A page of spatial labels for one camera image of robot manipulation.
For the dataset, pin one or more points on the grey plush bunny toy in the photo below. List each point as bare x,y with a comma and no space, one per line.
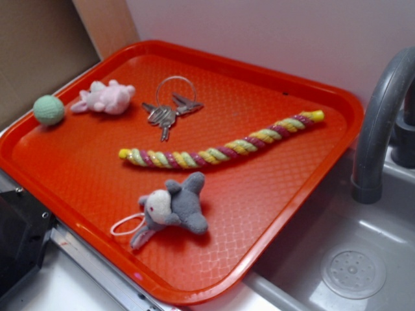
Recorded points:
178,204

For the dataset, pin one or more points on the orange plastic tray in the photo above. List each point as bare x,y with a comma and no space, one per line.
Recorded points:
263,139

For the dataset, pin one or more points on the pink plush bunny toy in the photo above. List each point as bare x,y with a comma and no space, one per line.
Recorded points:
112,99

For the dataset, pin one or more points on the grey toy sink basin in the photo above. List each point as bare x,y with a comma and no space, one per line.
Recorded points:
288,273

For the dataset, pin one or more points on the round sink drain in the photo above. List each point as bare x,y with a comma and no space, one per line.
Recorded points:
353,272

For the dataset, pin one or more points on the grey toy faucet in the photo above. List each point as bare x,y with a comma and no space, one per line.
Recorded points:
389,117

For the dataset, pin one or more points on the silver keys on ring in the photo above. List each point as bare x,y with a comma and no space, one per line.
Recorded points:
164,116

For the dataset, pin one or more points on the brown cardboard panel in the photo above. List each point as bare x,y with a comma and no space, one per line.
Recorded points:
46,44

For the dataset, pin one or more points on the green knitted ball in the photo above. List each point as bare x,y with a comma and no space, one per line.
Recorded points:
48,110

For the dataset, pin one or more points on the black metal bracket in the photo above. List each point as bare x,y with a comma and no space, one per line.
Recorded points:
25,231

